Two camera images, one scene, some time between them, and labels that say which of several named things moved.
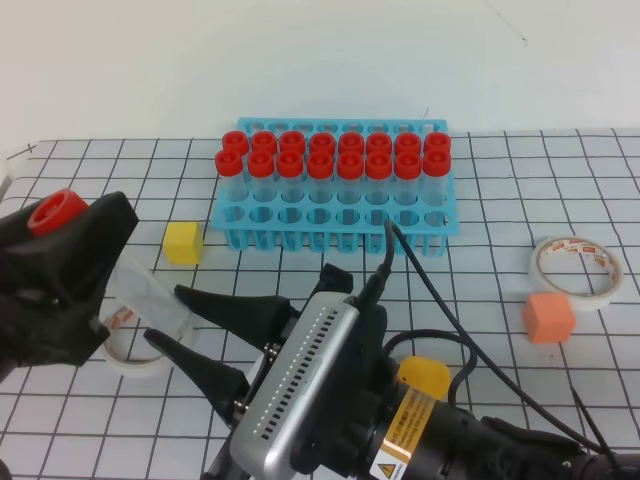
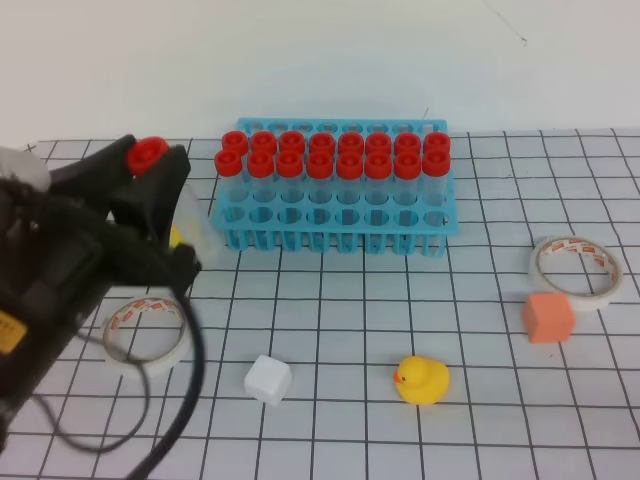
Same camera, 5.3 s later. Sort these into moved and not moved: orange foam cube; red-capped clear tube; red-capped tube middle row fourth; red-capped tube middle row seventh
Moved: red-capped clear tube
Not moved: red-capped tube middle row seventh; orange foam cube; red-capped tube middle row fourth
